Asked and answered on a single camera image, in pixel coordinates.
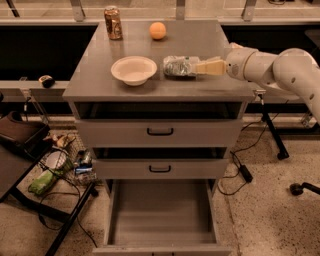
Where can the black side table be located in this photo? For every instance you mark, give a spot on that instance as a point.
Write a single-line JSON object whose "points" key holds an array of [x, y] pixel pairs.
{"points": [[13, 168]]}

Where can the grey drawer cabinet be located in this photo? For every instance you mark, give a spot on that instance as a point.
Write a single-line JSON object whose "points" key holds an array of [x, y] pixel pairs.
{"points": [[93, 81]]}

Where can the black tripod stand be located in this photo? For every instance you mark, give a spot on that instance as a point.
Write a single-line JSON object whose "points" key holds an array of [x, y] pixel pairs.
{"points": [[282, 154]]}

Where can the brown bag on table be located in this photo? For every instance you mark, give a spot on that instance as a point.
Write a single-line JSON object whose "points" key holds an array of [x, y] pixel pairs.
{"points": [[24, 138]]}

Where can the black chair caster leg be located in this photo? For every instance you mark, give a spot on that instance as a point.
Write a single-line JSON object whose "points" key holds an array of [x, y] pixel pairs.
{"points": [[297, 189]]}

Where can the brown soda can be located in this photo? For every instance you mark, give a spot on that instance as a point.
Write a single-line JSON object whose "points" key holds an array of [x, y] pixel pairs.
{"points": [[113, 22]]}

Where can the silver green 7up can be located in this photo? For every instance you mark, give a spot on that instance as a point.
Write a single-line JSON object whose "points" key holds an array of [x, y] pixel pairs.
{"points": [[180, 66]]}

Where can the grey drawer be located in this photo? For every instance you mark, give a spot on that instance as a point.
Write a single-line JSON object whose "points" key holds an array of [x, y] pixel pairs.
{"points": [[158, 124], [160, 163], [161, 218]]}

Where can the grey top drawer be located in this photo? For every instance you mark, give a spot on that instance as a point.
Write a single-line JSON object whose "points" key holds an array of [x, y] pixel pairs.
{"points": [[158, 124]]}

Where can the grey bottom drawer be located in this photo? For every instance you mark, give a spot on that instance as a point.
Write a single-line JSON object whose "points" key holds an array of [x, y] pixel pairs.
{"points": [[161, 218]]}

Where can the orange fruit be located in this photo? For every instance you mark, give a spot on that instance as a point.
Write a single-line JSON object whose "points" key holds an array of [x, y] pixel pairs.
{"points": [[157, 30]]}

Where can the grey middle drawer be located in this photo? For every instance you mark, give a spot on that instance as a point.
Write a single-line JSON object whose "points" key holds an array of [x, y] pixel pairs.
{"points": [[160, 163]]}

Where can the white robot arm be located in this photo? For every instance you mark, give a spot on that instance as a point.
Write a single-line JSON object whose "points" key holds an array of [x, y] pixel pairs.
{"points": [[292, 73]]}

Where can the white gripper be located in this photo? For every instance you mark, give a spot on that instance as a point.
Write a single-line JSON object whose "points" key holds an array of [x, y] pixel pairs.
{"points": [[237, 64]]}

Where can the wire basket of snacks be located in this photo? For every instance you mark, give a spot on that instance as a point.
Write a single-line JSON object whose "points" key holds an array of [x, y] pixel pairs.
{"points": [[71, 159]]}

